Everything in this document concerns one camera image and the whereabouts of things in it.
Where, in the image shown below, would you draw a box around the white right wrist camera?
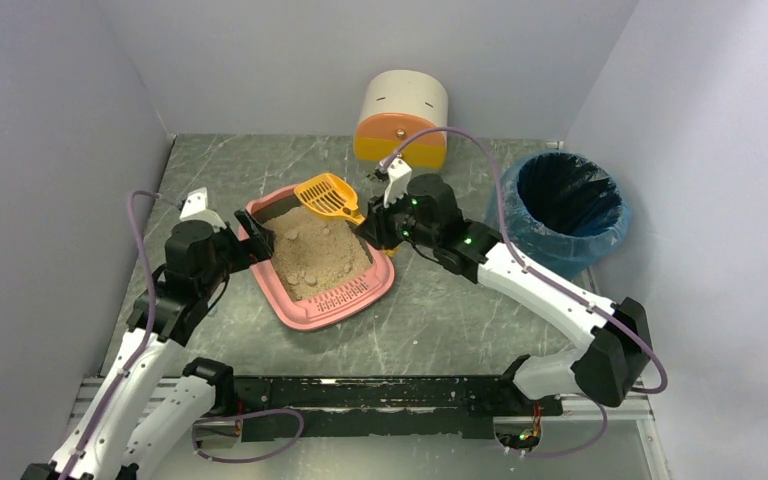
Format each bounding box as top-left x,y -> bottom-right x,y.
378,157 -> 412,208

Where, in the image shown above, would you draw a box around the round pastel drawer cabinet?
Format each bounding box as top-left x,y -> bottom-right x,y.
353,70 -> 449,164

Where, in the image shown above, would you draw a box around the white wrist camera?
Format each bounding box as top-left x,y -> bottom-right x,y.
179,187 -> 227,232
378,157 -> 412,208

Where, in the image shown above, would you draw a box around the yellow litter scoop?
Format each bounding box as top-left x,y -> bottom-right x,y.
294,173 -> 400,256

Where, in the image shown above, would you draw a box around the beige cat litter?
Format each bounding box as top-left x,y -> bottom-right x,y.
266,206 -> 371,301

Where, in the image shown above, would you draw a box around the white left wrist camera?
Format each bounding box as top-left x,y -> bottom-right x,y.
179,187 -> 227,232

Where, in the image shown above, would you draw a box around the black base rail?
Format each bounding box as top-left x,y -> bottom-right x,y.
215,375 -> 562,442

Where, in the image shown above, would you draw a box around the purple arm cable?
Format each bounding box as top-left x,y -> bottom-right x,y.
380,127 -> 669,460
59,190 -> 306,480

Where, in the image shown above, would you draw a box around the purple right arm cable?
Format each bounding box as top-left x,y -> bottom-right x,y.
380,127 -> 669,460

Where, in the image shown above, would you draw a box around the pink cat litter box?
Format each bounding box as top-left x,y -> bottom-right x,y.
246,185 -> 395,331

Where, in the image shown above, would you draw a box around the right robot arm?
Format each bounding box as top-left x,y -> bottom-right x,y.
355,174 -> 653,408

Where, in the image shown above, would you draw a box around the black bin with blue bag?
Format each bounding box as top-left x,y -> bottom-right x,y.
483,150 -> 632,280

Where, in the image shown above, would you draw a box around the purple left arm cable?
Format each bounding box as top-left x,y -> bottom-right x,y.
59,190 -> 306,480

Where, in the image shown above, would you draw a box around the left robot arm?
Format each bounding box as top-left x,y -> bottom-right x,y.
22,210 -> 275,479

